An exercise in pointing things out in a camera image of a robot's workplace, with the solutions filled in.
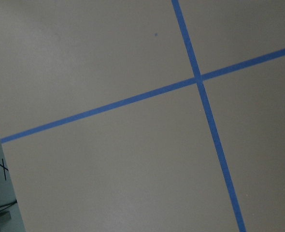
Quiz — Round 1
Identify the blue tape line on table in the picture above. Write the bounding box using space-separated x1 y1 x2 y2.
172 0 246 232

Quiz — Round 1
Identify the blue tape line near edge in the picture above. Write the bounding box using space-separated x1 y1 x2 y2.
0 48 285 144

